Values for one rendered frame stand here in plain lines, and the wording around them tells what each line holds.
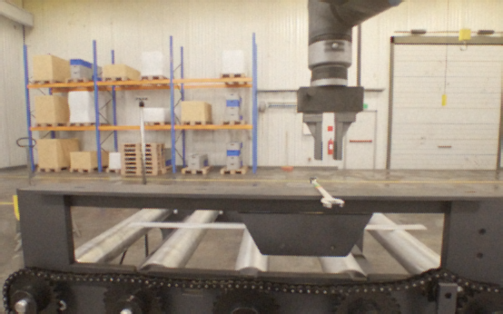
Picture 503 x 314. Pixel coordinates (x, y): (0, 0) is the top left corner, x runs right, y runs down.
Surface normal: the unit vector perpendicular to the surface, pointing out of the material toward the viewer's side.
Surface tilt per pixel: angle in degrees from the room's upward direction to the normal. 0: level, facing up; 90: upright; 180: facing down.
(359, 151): 90
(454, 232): 90
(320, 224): 90
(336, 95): 90
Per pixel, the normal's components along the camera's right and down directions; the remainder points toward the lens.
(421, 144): -0.07, 0.09
